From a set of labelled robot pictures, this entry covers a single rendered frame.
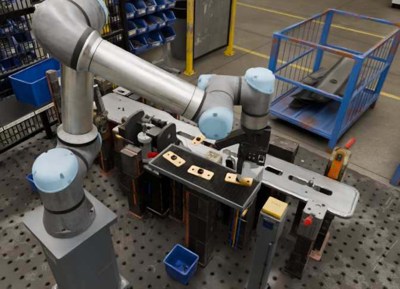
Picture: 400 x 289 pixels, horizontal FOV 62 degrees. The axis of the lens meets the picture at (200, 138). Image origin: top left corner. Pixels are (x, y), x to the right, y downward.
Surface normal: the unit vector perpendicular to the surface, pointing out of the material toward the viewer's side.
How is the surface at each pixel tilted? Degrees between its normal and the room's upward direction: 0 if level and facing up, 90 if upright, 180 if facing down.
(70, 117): 90
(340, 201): 0
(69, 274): 90
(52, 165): 7
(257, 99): 90
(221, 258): 0
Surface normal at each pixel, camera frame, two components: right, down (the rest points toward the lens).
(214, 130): -0.10, 0.59
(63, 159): 0.01, -0.73
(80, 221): 0.71, 0.15
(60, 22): 0.18, -0.34
